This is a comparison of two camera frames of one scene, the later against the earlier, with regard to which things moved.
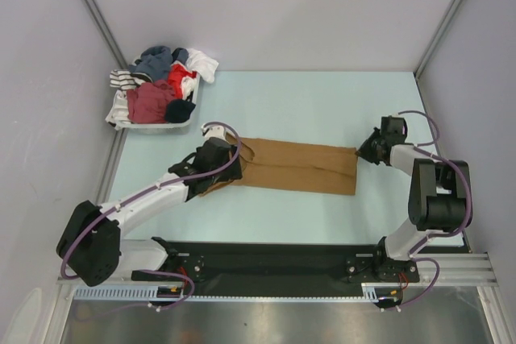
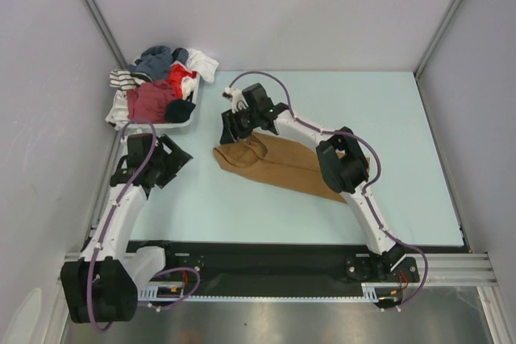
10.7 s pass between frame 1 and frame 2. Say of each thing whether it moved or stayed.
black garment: stayed
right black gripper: moved
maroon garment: stayed
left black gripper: moved
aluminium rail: stayed
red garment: stayed
